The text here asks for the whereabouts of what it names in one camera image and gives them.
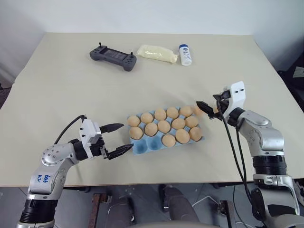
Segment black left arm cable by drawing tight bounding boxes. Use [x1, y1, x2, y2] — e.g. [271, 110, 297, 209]
[53, 114, 87, 145]

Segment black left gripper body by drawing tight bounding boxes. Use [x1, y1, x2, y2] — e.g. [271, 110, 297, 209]
[89, 134, 110, 160]

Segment black equipment with white paper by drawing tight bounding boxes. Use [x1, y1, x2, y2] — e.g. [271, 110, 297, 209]
[276, 66, 304, 97]

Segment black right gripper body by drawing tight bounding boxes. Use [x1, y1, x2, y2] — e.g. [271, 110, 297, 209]
[213, 90, 232, 120]

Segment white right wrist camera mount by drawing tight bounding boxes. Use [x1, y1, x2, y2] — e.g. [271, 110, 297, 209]
[222, 81, 246, 117]

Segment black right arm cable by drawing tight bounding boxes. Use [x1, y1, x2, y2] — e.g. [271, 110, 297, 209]
[234, 124, 248, 185]
[216, 98, 257, 214]

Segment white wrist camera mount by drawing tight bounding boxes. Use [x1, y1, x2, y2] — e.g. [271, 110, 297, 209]
[79, 118, 102, 159]
[222, 81, 246, 117]

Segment clear bag of cream powder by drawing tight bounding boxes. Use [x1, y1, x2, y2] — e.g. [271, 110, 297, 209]
[136, 44, 179, 64]

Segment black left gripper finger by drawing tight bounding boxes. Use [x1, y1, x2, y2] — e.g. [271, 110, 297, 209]
[99, 123, 125, 134]
[108, 143, 134, 160]

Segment dark object beside table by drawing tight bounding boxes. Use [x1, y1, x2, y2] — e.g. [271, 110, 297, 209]
[0, 80, 15, 96]

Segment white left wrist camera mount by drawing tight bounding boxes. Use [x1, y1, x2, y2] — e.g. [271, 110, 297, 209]
[79, 118, 102, 159]

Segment dark grey rounded shape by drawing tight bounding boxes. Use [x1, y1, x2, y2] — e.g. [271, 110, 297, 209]
[163, 185, 203, 228]

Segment white floor cable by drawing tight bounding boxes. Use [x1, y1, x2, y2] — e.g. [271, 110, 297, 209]
[191, 196, 220, 209]

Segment white bottle with blue cap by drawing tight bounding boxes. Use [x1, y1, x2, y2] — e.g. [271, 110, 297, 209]
[178, 44, 193, 67]

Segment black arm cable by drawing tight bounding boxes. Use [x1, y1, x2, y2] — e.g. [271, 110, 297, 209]
[53, 114, 87, 145]
[234, 124, 248, 185]
[216, 98, 257, 214]

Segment blue egg carton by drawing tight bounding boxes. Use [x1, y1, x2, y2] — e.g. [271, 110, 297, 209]
[125, 108, 205, 157]

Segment brown egg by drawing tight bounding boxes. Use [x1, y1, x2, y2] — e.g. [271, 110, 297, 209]
[144, 122, 159, 136]
[157, 120, 171, 133]
[161, 134, 177, 147]
[129, 126, 144, 140]
[189, 126, 203, 141]
[192, 105, 205, 117]
[184, 115, 199, 128]
[154, 108, 167, 121]
[175, 129, 190, 144]
[179, 105, 193, 117]
[140, 112, 154, 124]
[166, 106, 180, 119]
[171, 117, 186, 131]
[127, 115, 142, 127]

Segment grey handheld remote controller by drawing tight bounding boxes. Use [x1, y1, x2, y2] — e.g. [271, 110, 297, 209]
[89, 42, 138, 72]

